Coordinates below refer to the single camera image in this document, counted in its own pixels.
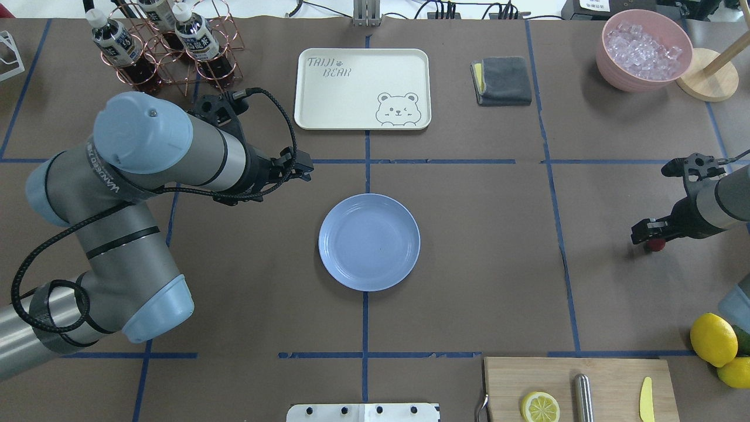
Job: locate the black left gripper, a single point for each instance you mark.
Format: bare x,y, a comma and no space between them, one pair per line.
258,167

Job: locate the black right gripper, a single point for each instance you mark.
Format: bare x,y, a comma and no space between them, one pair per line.
684,213

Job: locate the red strawberry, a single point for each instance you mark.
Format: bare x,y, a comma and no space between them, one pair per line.
654,245

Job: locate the blue plate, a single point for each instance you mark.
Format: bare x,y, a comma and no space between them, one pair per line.
369,242

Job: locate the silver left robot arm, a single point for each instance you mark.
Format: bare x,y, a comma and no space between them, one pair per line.
141,147

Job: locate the cream bear tray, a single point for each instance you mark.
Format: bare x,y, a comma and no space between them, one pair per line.
363,89

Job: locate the round yellow lemon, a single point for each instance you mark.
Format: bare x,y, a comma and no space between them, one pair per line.
713,339

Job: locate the green lime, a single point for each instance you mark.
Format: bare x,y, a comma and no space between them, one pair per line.
743,340

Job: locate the wooden cup stand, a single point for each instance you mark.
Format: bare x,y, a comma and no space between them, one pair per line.
712,77

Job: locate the wooden cutting board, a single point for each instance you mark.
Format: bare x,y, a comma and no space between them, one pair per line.
615,385

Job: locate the oval yellow lemon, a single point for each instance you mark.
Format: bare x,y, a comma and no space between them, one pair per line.
735,374

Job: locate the dark drink bottle right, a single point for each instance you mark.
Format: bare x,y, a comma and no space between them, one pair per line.
196,34

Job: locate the dark drink bottle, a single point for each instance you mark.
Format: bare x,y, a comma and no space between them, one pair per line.
160,15
123,51
196,34

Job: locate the pink bowl of ice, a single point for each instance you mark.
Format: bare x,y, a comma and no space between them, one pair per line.
641,50

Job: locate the dark drink bottle front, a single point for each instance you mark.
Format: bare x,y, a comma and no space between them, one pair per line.
160,15

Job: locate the yellow plastic knife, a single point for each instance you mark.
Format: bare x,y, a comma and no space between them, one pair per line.
646,407

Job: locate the half lemon slice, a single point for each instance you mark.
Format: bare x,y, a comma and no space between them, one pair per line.
540,406

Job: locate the dark drink bottle left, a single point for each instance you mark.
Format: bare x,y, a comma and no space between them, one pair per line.
123,51

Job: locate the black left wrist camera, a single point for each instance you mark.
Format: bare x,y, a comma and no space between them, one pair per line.
222,111

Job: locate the copper wire bottle rack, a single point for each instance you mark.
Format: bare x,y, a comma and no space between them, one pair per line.
173,71

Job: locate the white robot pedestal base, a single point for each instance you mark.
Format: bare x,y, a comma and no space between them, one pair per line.
365,412

